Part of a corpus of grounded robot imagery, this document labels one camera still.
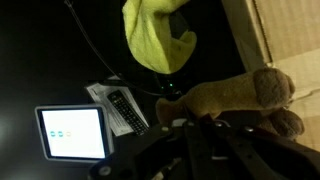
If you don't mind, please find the black round speaker device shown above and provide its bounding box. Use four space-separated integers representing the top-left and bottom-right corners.
153 71 185 102

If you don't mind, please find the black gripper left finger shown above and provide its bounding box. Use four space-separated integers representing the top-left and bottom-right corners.
87 116 215 180

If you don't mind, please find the yellow green cloth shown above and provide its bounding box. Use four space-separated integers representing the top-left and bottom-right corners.
121 0 198 75

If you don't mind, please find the brown plush toy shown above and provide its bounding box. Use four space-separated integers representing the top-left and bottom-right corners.
155 67 305 140

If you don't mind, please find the thin black cable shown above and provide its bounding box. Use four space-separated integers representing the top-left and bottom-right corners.
64 0 162 98

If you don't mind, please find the black remote control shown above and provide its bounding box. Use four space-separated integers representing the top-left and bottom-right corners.
106 90 150 136

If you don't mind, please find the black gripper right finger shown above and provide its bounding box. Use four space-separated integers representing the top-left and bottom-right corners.
196 113 320 180

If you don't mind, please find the white printed paper sheet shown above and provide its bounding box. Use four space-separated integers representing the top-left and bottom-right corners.
84 79 150 138

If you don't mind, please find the grey tablet lit screen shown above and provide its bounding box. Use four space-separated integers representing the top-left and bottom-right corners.
34 103 115 164

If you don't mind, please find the large cardboard box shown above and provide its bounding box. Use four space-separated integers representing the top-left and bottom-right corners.
221 0 320 153

